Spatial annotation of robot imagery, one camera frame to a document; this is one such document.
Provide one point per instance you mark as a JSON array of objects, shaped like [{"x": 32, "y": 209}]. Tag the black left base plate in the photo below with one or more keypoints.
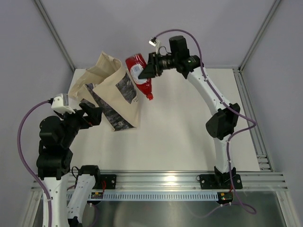
[{"x": 105, "y": 181}]

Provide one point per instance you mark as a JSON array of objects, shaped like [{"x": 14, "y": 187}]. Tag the right aluminium frame post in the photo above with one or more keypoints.
[{"x": 260, "y": 33}]

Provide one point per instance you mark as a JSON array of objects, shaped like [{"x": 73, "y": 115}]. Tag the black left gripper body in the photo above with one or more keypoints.
[{"x": 75, "y": 121}]

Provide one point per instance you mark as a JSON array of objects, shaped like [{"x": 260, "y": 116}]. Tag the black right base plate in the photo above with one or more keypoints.
[{"x": 213, "y": 181}]

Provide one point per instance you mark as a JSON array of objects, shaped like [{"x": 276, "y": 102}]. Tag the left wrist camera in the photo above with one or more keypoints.
[{"x": 60, "y": 104}]

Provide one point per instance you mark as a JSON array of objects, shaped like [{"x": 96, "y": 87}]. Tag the aluminium frame post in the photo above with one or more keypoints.
[
  {"x": 51, "y": 28},
  {"x": 260, "y": 33}
]

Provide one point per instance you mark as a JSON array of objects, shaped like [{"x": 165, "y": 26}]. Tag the right side aluminium rail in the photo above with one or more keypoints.
[{"x": 263, "y": 157}]

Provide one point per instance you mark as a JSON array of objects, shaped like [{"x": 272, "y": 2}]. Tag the left aluminium frame post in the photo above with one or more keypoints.
[{"x": 51, "y": 28}]

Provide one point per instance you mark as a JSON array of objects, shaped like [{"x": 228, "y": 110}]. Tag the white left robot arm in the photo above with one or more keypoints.
[{"x": 54, "y": 165}]

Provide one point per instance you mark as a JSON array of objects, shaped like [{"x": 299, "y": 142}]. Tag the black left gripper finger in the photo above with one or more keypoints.
[
  {"x": 94, "y": 115},
  {"x": 86, "y": 108}
]

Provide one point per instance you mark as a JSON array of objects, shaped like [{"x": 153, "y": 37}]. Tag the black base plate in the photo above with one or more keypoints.
[
  {"x": 105, "y": 181},
  {"x": 213, "y": 181}
]

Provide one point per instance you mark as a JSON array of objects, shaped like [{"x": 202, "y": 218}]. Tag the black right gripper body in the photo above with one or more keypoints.
[{"x": 161, "y": 63}]

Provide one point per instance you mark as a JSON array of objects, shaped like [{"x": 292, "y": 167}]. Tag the white slotted cable duct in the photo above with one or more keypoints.
[{"x": 152, "y": 196}]

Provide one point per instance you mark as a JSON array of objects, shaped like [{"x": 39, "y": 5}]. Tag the beige canvas tote bag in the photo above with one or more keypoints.
[{"x": 108, "y": 85}]

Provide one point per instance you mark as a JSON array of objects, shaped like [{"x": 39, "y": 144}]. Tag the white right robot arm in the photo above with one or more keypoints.
[{"x": 224, "y": 114}]

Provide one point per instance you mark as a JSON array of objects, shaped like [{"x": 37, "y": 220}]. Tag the aluminium mounting rail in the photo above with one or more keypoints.
[{"x": 188, "y": 180}]

